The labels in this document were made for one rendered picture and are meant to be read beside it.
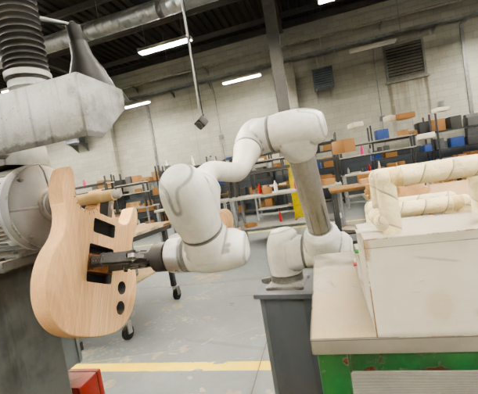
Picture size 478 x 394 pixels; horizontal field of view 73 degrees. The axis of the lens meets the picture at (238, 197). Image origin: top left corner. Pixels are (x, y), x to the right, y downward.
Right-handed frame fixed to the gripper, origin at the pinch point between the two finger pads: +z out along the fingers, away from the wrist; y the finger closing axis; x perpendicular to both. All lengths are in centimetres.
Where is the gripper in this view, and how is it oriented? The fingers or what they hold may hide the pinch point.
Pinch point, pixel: (102, 263)
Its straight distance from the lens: 97.0
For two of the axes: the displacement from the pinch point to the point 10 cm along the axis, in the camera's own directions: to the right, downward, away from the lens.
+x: -0.6, -9.3, 3.5
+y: 2.9, 3.2, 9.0
